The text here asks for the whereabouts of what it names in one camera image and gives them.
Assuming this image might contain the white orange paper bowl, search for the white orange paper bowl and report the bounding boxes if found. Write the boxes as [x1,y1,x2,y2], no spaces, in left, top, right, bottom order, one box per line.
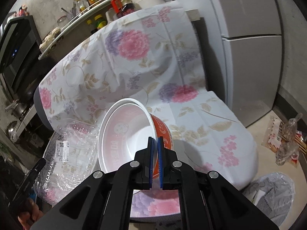
[98,98,173,173]

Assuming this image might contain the clear plastic food tray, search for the clear plastic food tray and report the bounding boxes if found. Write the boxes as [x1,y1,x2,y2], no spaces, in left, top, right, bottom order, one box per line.
[33,119,99,206]

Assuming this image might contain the trash bin with liner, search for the trash bin with liner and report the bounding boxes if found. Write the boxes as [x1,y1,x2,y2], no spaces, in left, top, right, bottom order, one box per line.
[243,172,295,226]

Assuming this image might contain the floral white cloth cover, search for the floral white cloth cover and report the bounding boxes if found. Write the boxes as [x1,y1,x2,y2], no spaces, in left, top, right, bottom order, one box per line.
[38,0,259,217]

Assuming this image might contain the plastic bags on floor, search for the plastic bags on floor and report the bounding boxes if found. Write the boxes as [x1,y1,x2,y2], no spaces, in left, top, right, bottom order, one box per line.
[262,113,306,167]

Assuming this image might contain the white refrigerator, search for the white refrigerator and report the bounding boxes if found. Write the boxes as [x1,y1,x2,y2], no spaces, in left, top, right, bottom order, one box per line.
[176,0,283,126]

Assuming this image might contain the black microwave oven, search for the black microwave oven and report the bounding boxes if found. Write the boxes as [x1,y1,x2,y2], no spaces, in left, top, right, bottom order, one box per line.
[1,16,42,101]

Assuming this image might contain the wall shelf with bottles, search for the wall shelf with bottles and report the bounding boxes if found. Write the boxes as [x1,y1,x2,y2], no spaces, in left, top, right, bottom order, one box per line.
[38,0,135,60]

